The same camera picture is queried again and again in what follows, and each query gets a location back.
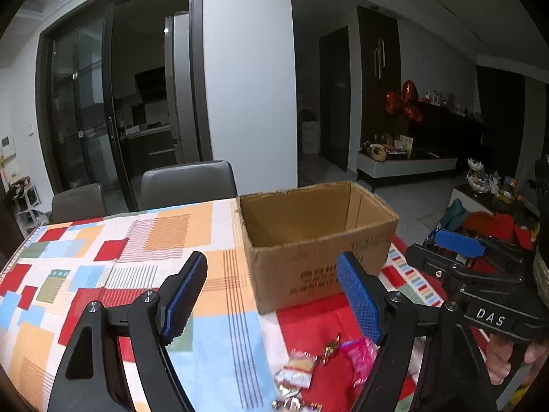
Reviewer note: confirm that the grey chair far left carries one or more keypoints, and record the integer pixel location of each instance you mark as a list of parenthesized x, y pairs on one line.
[(83, 202)]

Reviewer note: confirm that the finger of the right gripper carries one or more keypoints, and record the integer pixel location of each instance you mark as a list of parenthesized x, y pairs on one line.
[(460, 244)]

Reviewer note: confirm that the green cloth on chair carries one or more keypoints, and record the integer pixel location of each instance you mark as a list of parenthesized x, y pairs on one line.
[(454, 216)]

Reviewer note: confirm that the gold brown wrapped candy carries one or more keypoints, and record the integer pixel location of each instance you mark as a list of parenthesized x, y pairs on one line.
[(330, 350)]

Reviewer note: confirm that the white red wrapped snack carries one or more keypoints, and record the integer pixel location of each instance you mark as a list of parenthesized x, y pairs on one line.
[(298, 371)]

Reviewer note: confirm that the brown cardboard box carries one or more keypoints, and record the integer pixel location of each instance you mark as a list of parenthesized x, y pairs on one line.
[(292, 240)]

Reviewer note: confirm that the red heart balloons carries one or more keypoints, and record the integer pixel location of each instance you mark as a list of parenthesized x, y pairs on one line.
[(404, 102)]

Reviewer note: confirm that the colourful patchwork tablecloth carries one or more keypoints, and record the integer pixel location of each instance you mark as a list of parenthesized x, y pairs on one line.
[(228, 352)]

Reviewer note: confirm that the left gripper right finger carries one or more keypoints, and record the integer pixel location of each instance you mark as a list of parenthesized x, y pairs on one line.
[(453, 375)]

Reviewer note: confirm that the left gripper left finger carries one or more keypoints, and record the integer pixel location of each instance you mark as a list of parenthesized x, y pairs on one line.
[(91, 374)]

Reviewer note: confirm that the red chair with clothes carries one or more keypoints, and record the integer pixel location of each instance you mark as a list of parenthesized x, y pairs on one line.
[(508, 247)]

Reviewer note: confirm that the pink snack packet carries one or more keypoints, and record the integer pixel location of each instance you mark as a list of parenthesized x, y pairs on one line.
[(362, 354)]

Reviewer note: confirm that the glass sliding door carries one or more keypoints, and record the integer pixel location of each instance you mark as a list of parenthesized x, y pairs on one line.
[(74, 132)]

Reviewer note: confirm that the purple gold candy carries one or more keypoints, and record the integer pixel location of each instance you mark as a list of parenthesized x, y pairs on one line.
[(295, 404)]

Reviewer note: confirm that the ornate vase decoration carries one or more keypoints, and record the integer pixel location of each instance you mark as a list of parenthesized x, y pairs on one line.
[(477, 177)]

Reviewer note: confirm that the grey chair near box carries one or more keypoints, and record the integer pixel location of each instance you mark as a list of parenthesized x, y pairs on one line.
[(180, 185)]

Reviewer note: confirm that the white low tv bench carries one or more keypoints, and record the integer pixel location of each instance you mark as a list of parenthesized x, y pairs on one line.
[(392, 172)]

